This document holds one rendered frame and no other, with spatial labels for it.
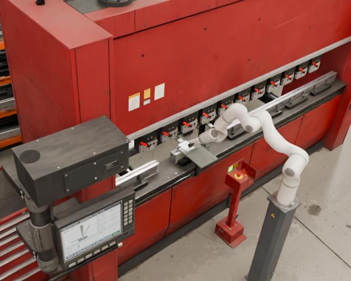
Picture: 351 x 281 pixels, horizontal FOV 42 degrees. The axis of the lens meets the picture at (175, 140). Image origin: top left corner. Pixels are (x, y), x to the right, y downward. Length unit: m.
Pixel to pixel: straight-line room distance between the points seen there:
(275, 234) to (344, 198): 1.70
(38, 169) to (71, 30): 0.74
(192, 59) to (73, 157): 1.34
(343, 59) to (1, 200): 3.59
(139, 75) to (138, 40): 0.24
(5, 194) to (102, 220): 1.11
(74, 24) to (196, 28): 0.92
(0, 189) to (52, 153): 1.31
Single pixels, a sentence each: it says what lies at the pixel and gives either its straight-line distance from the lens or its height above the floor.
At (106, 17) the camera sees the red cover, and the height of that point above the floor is 2.30.
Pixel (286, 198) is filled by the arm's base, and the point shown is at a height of 1.08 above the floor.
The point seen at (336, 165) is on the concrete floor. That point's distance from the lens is 5.48.
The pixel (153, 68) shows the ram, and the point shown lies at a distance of 2.96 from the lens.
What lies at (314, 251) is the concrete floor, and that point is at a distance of 4.52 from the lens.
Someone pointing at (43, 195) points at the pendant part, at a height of 1.82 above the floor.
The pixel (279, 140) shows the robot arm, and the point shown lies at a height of 1.50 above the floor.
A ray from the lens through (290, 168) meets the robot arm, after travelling 3.06.
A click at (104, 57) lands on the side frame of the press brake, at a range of 2.39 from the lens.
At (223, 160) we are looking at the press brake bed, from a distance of 3.98.
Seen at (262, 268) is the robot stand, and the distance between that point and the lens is 3.88.
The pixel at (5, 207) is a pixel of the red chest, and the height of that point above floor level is 0.98.
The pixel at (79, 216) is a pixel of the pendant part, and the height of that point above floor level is 1.60.
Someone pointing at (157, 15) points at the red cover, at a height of 2.22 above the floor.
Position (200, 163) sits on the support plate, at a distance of 3.55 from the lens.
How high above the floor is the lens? 3.37
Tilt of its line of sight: 39 degrees down
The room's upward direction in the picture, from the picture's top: 5 degrees clockwise
